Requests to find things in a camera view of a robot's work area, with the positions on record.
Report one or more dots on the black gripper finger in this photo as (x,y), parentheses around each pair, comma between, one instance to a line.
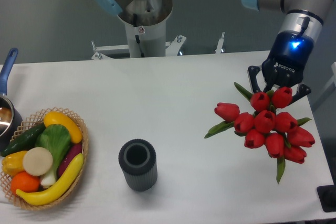
(253,72)
(302,91)

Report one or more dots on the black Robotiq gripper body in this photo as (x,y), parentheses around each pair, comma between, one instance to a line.
(286,61)

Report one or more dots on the red tulip bouquet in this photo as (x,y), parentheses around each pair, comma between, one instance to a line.
(279,132)

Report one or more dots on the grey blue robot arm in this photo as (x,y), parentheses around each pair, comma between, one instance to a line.
(303,17)

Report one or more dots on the dark grey ribbed vase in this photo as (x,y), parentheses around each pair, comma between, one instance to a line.
(137,159)

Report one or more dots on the black device at edge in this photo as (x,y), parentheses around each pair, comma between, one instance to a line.
(327,197)

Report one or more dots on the purple sweet potato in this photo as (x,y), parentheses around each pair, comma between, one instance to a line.
(73,151)

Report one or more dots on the yellow squash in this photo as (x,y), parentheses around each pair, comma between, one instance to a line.
(55,117)

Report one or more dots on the green bok choy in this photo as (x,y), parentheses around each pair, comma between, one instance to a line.
(56,139)

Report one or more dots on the woven wicker basket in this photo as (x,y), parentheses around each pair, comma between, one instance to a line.
(29,122)

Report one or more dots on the beige round slice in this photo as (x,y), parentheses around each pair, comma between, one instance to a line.
(37,161)

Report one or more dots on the green cucumber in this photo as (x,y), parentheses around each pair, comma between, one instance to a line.
(24,141)

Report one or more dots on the long yellow banana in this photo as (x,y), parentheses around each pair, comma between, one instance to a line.
(54,192)

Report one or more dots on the orange fruit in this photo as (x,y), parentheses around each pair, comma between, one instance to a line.
(25,182)

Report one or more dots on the yellow bell pepper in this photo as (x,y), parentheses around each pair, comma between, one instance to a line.
(12,164)

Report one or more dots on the white frame at right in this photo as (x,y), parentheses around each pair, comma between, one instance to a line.
(326,91)

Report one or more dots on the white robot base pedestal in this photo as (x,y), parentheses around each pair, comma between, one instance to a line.
(145,27)

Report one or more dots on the blue handled saucepan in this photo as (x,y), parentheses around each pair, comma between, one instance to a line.
(10,117)

